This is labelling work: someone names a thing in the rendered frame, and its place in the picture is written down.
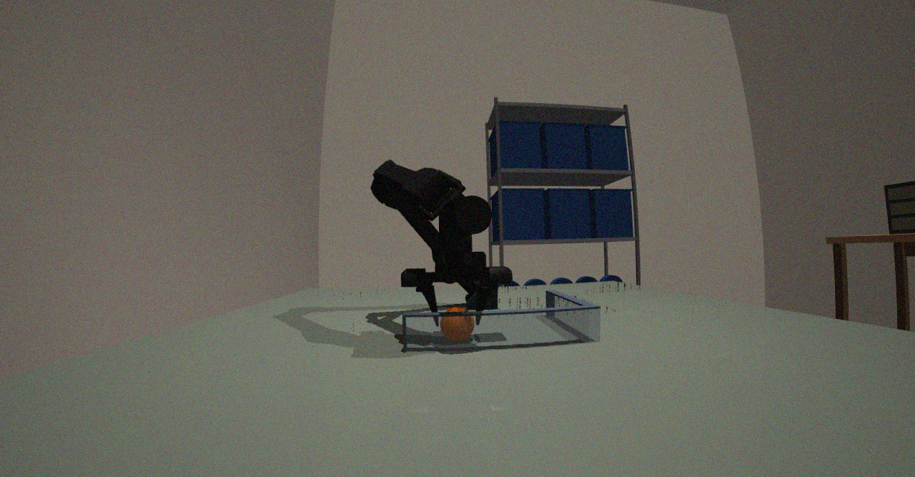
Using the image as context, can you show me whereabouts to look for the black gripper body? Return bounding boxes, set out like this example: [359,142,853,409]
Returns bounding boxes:
[401,236,513,289]

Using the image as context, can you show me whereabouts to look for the low clear walls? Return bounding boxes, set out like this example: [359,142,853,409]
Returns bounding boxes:
[405,309,600,353]

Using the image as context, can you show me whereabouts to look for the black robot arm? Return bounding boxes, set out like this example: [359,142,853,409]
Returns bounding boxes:
[370,160,492,298]

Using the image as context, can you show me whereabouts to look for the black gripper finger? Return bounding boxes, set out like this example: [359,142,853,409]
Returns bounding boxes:
[416,285,438,313]
[475,284,498,311]

